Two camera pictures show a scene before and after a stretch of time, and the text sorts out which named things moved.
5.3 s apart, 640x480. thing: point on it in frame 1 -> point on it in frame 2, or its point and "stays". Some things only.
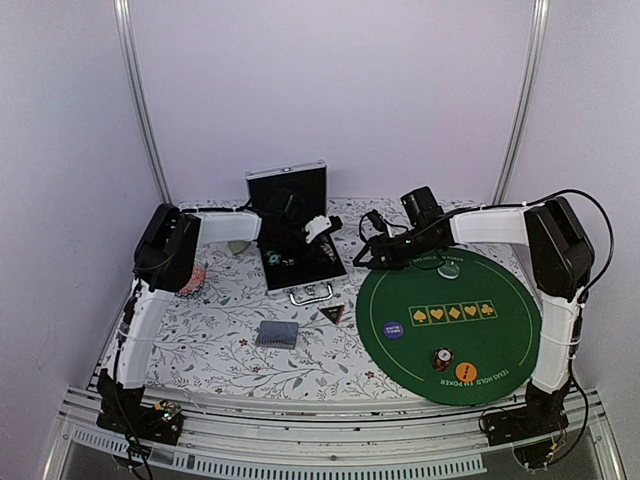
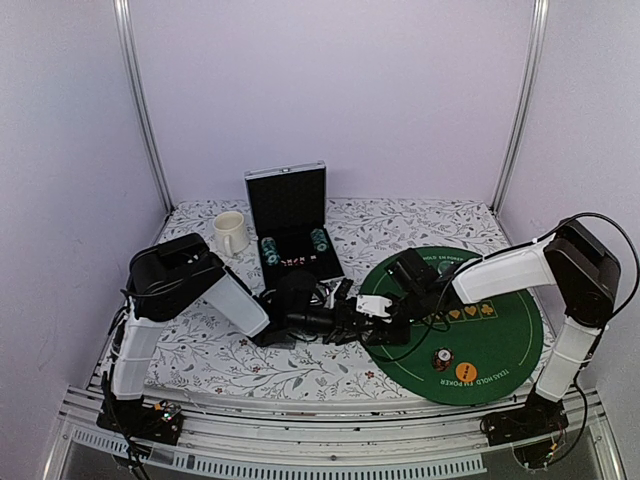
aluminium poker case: x=290 y=199 stays
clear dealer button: x=450 y=269 stays
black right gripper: x=377 y=262 -> x=393 y=337
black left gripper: x=301 y=254 -> x=344 y=324
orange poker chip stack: x=442 y=358 stays
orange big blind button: x=466 y=371 stays
